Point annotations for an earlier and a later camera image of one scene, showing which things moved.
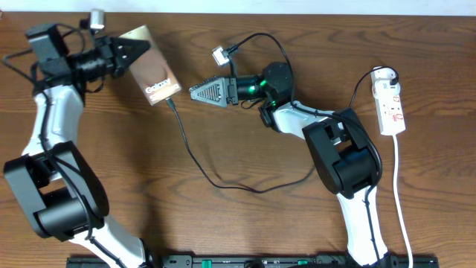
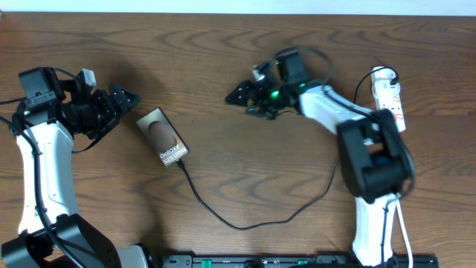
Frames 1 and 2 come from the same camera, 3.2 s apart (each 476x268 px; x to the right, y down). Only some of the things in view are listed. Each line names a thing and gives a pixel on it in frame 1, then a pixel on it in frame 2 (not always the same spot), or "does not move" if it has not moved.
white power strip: [386, 89] does not move
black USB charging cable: [282, 182] → [302, 211]
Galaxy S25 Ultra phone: [151, 68] → [167, 144]
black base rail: [254, 261] does not move
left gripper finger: [126, 51] → [125, 99]
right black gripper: [221, 97] → [258, 88]
